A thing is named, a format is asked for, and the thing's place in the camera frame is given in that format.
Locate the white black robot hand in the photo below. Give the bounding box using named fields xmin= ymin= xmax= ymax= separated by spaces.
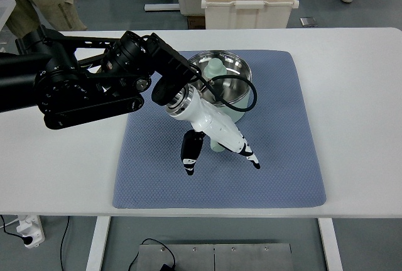
xmin=171 ymin=90 xmax=261 ymax=177

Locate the green pot with handle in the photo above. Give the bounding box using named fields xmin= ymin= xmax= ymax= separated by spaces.
xmin=187 ymin=50 xmax=253 ymax=153

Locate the glass lid with green knob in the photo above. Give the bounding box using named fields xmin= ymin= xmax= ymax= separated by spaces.
xmin=187 ymin=50 xmax=253 ymax=102

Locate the blue textured mat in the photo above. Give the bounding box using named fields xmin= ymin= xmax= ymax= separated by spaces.
xmin=112 ymin=50 xmax=327 ymax=211

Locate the cardboard box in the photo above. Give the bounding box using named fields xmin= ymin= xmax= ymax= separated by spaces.
xmin=187 ymin=15 xmax=207 ymax=30

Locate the grey metal plate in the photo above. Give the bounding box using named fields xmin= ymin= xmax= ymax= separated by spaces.
xmin=138 ymin=242 xmax=293 ymax=271

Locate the white table leg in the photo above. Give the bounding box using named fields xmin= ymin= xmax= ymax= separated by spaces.
xmin=317 ymin=218 xmax=344 ymax=271
xmin=85 ymin=216 xmax=111 ymax=271

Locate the white power strip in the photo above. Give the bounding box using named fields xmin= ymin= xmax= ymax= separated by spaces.
xmin=15 ymin=215 xmax=45 ymax=249

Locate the white side table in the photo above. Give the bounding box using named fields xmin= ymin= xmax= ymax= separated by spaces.
xmin=0 ymin=0 xmax=16 ymax=31

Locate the black adapter cable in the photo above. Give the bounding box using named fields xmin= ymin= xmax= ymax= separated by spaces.
xmin=127 ymin=238 xmax=177 ymax=271

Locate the thin black floor cable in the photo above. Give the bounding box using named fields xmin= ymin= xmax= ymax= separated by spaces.
xmin=60 ymin=216 xmax=70 ymax=271

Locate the black power strip cable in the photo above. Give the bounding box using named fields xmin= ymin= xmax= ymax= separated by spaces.
xmin=0 ymin=215 xmax=32 ymax=242

